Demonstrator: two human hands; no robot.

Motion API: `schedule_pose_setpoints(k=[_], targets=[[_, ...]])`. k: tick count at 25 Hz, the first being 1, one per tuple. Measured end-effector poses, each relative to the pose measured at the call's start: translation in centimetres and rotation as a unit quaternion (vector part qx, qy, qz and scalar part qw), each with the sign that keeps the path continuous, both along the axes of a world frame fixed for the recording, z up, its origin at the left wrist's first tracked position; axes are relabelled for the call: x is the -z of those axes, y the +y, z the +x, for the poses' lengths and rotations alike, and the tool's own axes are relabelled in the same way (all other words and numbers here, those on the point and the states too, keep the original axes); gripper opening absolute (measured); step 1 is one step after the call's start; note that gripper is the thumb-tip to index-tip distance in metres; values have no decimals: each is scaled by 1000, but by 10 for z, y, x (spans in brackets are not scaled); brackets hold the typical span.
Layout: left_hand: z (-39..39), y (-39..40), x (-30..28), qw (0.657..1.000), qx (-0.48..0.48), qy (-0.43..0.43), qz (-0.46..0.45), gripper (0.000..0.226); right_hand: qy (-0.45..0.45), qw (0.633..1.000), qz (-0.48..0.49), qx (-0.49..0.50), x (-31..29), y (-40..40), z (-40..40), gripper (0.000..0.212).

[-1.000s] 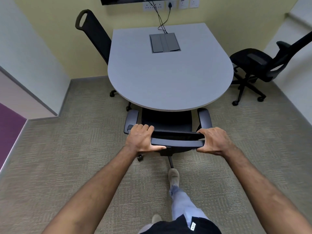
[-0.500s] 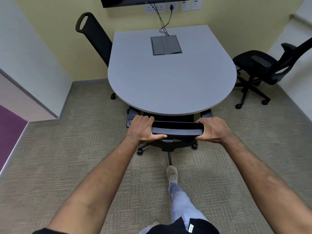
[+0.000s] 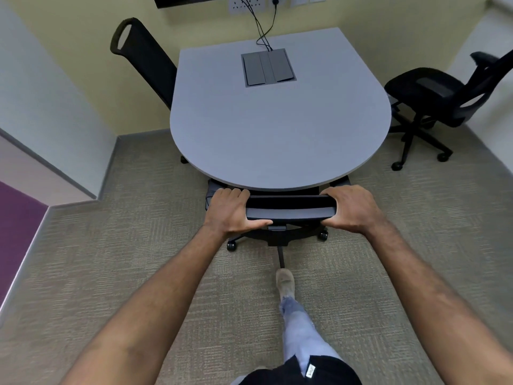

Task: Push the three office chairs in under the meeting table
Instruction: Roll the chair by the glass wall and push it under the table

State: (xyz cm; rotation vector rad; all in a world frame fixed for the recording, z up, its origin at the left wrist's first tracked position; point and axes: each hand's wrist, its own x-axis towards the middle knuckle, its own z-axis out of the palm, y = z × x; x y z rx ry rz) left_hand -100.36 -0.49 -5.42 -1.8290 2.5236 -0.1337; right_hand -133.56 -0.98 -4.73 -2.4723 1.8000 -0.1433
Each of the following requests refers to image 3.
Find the white double wall socket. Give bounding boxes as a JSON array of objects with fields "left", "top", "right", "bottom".
[{"left": 228, "top": 0, "right": 267, "bottom": 13}]

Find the grey table cable box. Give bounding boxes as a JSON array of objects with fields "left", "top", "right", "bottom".
[{"left": 241, "top": 48, "right": 297, "bottom": 88}]

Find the person's left forearm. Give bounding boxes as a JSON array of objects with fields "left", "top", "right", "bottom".
[{"left": 59, "top": 223, "right": 226, "bottom": 385}]

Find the person's right hand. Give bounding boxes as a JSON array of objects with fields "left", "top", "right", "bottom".
[{"left": 320, "top": 184, "right": 386, "bottom": 238}]

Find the person's right forearm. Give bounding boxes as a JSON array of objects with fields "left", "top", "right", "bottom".
[{"left": 364, "top": 220, "right": 513, "bottom": 385}]

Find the black cable with plug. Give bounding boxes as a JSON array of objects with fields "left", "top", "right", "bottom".
[{"left": 256, "top": 0, "right": 281, "bottom": 47}]

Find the person's beige shoe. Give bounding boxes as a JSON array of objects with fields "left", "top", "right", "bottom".
[{"left": 275, "top": 268, "right": 296, "bottom": 300}]

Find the person's black shirt with tag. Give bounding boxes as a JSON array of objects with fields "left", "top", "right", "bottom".
[{"left": 236, "top": 354, "right": 363, "bottom": 385}]

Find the person's light blue jeans leg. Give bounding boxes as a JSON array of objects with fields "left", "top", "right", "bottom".
[{"left": 278, "top": 296, "right": 342, "bottom": 369}]

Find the black office chair with headrest bar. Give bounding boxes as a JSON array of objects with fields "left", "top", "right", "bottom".
[{"left": 204, "top": 175, "right": 352, "bottom": 270}]

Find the person's left hand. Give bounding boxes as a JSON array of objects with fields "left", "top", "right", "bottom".
[{"left": 204, "top": 188, "right": 274, "bottom": 239}]

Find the black mesh office chair with armrests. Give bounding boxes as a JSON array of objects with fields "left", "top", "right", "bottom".
[{"left": 384, "top": 49, "right": 513, "bottom": 171}]

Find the black mesh chair with loop handle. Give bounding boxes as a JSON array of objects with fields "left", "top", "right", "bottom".
[{"left": 110, "top": 17, "right": 190, "bottom": 165}]

